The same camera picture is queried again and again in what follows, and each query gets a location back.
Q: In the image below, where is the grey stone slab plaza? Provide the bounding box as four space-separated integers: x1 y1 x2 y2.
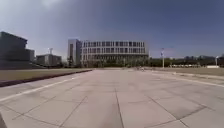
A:
0 68 224 128

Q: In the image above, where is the dark glass building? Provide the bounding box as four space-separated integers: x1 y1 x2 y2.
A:
0 31 36 70

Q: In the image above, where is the dry grass field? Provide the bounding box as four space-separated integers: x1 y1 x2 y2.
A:
0 68 93 82

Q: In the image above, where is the white multi-storey building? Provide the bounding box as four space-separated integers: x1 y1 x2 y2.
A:
67 38 150 68

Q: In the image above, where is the low grey building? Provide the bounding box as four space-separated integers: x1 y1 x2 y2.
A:
35 53 63 67

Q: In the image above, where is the row of trees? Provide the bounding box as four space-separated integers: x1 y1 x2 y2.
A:
148 55 224 68

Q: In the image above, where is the white pole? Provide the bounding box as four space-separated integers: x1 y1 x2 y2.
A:
160 48 166 69

